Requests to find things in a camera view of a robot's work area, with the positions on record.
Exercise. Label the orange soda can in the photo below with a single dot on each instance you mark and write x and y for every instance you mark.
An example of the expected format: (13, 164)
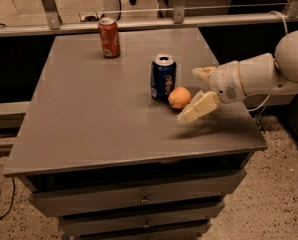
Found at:
(109, 36)

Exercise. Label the orange fruit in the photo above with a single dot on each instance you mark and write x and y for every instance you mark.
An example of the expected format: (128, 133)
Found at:
(179, 98)

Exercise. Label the grey drawer cabinet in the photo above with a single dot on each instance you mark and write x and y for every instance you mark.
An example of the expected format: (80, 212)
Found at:
(111, 163)

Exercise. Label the grey metal rail frame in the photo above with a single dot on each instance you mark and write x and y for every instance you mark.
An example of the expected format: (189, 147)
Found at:
(56, 17)

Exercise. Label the blue pepsi can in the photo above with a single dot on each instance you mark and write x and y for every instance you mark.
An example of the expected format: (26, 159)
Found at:
(162, 77)

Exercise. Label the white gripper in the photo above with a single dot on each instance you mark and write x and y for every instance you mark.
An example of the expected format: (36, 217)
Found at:
(225, 81)

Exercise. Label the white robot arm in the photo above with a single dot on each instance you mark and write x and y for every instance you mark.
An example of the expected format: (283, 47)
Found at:
(266, 74)

